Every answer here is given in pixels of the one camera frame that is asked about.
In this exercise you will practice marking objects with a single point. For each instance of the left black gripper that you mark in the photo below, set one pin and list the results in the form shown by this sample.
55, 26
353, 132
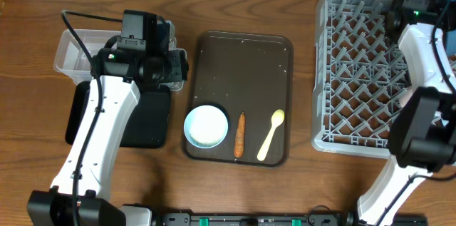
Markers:
179, 70

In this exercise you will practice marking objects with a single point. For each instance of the dark blue bowl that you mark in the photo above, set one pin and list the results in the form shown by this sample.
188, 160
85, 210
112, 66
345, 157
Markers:
449, 30

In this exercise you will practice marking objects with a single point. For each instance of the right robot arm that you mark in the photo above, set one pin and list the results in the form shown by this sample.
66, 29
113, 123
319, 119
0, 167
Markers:
422, 138

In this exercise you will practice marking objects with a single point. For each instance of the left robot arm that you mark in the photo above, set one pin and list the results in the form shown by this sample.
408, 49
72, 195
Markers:
127, 103

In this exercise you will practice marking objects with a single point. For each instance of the grey dishwasher rack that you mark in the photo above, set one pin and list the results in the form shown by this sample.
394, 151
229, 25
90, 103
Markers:
360, 77

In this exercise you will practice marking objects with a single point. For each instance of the black bin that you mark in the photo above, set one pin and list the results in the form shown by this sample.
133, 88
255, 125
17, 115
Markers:
146, 127

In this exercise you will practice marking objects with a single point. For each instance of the light blue rice bowl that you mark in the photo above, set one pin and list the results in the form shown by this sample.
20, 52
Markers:
205, 126

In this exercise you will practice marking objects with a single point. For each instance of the dark brown serving tray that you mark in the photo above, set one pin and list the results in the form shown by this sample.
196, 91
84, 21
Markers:
248, 73

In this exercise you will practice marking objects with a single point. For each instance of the clear plastic bin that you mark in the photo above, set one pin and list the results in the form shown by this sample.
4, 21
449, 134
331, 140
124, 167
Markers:
71, 60

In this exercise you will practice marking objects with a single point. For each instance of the orange carrot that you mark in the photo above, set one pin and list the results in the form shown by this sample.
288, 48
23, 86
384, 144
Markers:
239, 138

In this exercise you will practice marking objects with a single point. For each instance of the yellow plastic spoon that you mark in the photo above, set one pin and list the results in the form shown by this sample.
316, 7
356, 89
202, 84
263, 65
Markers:
277, 119

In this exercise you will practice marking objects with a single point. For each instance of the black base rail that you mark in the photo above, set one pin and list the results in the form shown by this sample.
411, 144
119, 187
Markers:
318, 216

